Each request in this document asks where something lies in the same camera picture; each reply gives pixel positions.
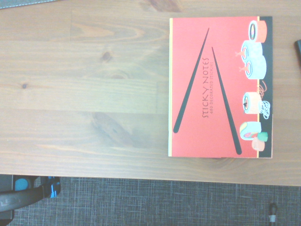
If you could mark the red sticky notes booklet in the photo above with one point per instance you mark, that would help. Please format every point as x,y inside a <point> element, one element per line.
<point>211,94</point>

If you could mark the black bag with blue clips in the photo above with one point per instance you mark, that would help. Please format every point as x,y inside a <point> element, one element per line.
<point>21,195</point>

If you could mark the small black flat object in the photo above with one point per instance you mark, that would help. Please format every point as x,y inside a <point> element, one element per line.
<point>298,49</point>

